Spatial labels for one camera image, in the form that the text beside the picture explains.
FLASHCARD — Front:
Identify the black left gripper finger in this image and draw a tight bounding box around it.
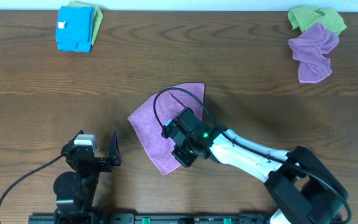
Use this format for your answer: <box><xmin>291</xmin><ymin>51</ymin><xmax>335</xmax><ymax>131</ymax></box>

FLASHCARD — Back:
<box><xmin>69</xmin><ymin>130</ymin><xmax>84</xmax><ymax>144</ymax></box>
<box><xmin>108</xmin><ymin>132</ymin><xmax>121</xmax><ymax>166</ymax></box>

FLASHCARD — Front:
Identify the purple cloth with label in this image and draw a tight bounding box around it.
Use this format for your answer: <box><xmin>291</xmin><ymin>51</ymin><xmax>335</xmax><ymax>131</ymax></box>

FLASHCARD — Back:
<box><xmin>128</xmin><ymin>90</ymin><xmax>203</xmax><ymax>175</ymax></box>

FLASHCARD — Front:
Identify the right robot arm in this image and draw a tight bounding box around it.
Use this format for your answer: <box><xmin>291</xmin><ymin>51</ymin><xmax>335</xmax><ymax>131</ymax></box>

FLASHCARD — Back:
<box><xmin>162</xmin><ymin>108</ymin><xmax>349</xmax><ymax>224</ymax></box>

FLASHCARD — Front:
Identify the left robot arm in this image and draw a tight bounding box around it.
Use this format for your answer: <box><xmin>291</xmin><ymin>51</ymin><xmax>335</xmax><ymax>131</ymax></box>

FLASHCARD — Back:
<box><xmin>53</xmin><ymin>130</ymin><xmax>121</xmax><ymax>223</ymax></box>

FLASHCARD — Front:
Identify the folded green cloth under blue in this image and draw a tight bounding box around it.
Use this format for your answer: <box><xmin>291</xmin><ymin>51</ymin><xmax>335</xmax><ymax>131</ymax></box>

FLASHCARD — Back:
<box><xmin>67</xmin><ymin>1</ymin><xmax>104</xmax><ymax>45</ymax></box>

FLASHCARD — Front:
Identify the crumpled purple cloth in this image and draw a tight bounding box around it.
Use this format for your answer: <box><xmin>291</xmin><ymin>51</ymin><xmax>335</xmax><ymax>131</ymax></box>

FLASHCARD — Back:
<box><xmin>288</xmin><ymin>22</ymin><xmax>339</xmax><ymax>84</ymax></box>

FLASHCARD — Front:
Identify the crumpled green cloth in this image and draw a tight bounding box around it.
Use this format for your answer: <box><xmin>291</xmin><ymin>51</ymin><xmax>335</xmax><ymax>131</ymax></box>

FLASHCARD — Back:
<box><xmin>288</xmin><ymin>6</ymin><xmax>347</xmax><ymax>35</ymax></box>

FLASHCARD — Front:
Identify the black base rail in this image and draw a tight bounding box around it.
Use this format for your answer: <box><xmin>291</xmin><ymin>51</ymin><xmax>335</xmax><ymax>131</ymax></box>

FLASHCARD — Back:
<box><xmin>28</xmin><ymin>213</ymin><xmax>270</xmax><ymax>224</ymax></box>

